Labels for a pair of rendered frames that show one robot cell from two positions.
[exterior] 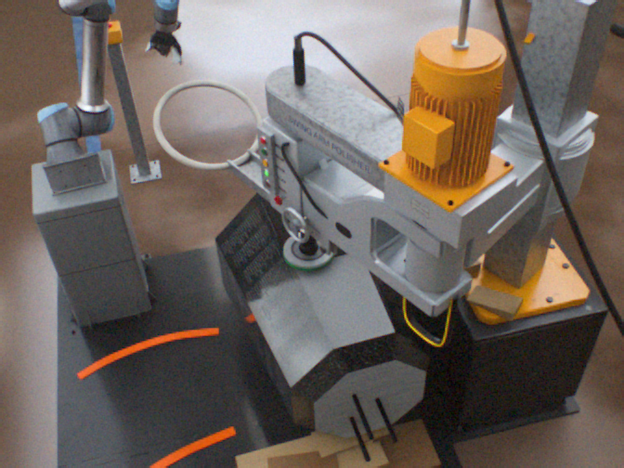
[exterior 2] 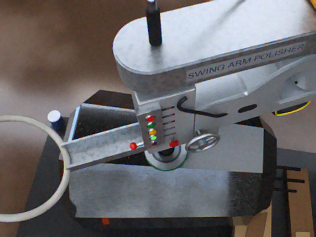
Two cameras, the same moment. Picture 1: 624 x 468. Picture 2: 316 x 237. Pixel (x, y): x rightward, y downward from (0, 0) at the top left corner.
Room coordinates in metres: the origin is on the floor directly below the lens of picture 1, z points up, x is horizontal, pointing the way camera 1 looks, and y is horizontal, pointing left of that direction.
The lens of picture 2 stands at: (1.83, 0.65, 2.58)
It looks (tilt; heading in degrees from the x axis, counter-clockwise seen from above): 66 degrees down; 294
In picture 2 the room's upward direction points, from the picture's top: 2 degrees counter-clockwise
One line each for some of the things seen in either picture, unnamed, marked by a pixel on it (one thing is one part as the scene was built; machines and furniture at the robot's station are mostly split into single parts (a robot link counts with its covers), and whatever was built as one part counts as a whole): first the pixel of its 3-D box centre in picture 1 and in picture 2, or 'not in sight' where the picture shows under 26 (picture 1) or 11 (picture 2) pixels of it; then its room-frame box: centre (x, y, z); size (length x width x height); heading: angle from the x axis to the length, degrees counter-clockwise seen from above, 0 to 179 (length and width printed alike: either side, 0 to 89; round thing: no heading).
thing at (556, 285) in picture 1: (512, 268); not in sight; (2.12, -0.86, 0.76); 0.49 x 0.49 x 0.05; 12
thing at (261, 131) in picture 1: (268, 161); (151, 128); (2.15, 0.14, 1.39); 0.08 x 0.03 x 0.28; 39
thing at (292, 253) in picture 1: (308, 249); (166, 149); (2.16, 0.01, 0.90); 0.21 x 0.21 x 0.01
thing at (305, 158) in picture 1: (318, 176); (181, 98); (2.10, -0.04, 1.34); 0.36 x 0.22 x 0.45; 39
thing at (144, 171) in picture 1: (128, 105); not in sight; (3.86, 1.10, 0.54); 0.20 x 0.20 x 1.09; 12
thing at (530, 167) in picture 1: (510, 181); not in sight; (1.97, -0.72, 1.39); 0.74 x 0.34 x 0.25; 135
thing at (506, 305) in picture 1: (494, 299); not in sight; (1.91, -0.74, 0.80); 0.20 x 0.10 x 0.05; 54
